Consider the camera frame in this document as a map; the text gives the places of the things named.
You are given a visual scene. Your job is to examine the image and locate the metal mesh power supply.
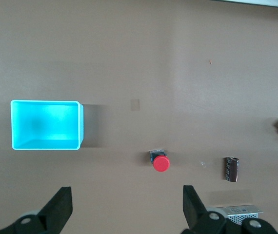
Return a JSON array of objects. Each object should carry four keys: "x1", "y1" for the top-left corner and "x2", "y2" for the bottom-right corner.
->
[{"x1": 214, "y1": 204, "x2": 264, "y2": 226}]

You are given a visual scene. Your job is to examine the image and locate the dark brown cylindrical capacitor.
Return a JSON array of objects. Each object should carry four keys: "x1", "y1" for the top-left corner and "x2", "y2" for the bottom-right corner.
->
[{"x1": 223, "y1": 156, "x2": 240, "y2": 183}]

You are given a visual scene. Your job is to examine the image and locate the cyan plastic bin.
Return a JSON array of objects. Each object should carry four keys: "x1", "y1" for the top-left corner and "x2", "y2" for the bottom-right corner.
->
[{"x1": 10, "y1": 99, "x2": 84, "y2": 151}]

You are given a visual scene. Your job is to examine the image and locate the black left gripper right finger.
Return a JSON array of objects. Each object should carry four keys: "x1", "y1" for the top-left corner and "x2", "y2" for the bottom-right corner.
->
[{"x1": 182, "y1": 184, "x2": 278, "y2": 234}]

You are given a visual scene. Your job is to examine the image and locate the red push button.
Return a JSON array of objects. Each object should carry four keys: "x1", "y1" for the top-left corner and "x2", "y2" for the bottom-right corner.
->
[{"x1": 149, "y1": 149, "x2": 171, "y2": 173}]

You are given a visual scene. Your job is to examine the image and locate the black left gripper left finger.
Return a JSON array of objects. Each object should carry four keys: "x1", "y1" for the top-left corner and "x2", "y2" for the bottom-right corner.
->
[{"x1": 0, "y1": 186, "x2": 73, "y2": 234}]

